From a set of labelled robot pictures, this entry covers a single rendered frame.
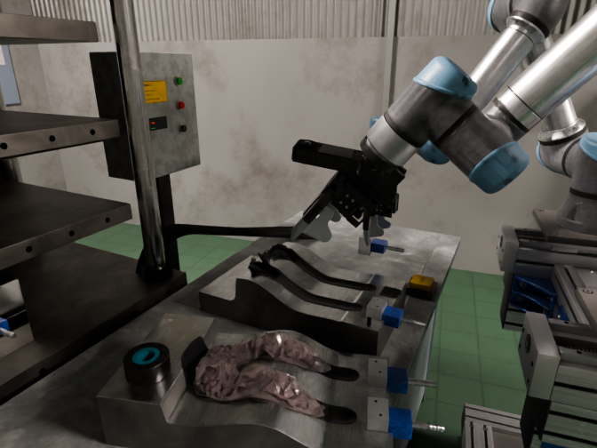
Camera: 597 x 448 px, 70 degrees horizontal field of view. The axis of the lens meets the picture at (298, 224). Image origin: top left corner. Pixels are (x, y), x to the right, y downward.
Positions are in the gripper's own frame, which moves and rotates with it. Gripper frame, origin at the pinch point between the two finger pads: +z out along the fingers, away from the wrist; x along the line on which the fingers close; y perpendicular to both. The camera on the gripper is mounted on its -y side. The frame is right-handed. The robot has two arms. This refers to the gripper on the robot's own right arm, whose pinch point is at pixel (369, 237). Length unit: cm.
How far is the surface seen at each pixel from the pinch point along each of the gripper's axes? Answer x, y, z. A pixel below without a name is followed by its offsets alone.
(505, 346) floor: 109, 47, 95
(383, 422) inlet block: -59, 22, 7
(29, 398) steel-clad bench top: -78, -45, 15
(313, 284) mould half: -23.0, -7.5, 6.1
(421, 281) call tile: 1.4, 16.3, 11.3
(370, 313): -31.7, 11.1, 4.9
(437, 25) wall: 190, -21, -71
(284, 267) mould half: -24.3, -15.4, 2.3
